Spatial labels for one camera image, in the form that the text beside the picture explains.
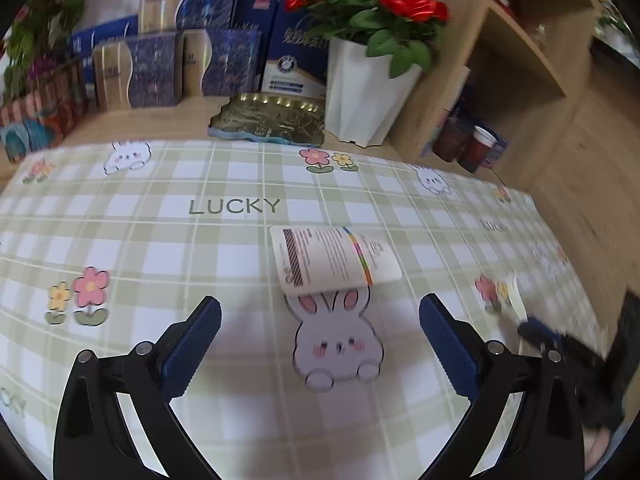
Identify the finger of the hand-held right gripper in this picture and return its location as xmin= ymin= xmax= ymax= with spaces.
xmin=516 ymin=316 xmax=568 ymax=350

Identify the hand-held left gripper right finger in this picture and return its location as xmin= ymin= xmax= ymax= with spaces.
xmin=419 ymin=293 xmax=586 ymax=480

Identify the brick pattern box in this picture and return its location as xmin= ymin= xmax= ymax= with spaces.
xmin=0 ymin=57 xmax=91 ymax=163

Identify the navy box with white label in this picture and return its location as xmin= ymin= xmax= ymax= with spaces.
xmin=261 ymin=0 xmax=333 ymax=101

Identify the navy blue box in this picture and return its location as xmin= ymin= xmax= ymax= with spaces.
xmin=231 ymin=0 xmax=279 ymax=31
xmin=69 ymin=14 xmax=143 ymax=83

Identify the white paper strip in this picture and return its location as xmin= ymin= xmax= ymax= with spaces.
xmin=502 ymin=270 xmax=528 ymax=323

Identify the gold embossed tray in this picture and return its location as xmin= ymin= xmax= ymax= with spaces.
xmin=207 ymin=92 xmax=327 ymax=147

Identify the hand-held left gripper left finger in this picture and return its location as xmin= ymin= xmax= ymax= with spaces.
xmin=52 ymin=295 xmax=223 ymax=480

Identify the wooden shelf unit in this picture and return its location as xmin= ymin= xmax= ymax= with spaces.
xmin=387 ymin=0 xmax=608 ymax=196

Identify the person's right hand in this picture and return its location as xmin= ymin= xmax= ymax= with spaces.
xmin=584 ymin=425 xmax=621 ymax=472

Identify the small blue box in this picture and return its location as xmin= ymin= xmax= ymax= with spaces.
xmin=487 ymin=135 xmax=510 ymax=170

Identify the folding table with plaid cloth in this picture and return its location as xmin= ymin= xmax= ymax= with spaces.
xmin=0 ymin=137 xmax=623 ymax=480

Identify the white printed paper packet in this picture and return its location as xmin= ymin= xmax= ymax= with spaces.
xmin=270 ymin=225 xmax=403 ymax=296

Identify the pink flower plant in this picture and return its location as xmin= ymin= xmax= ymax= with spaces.
xmin=0 ymin=0 xmax=126 ymax=106

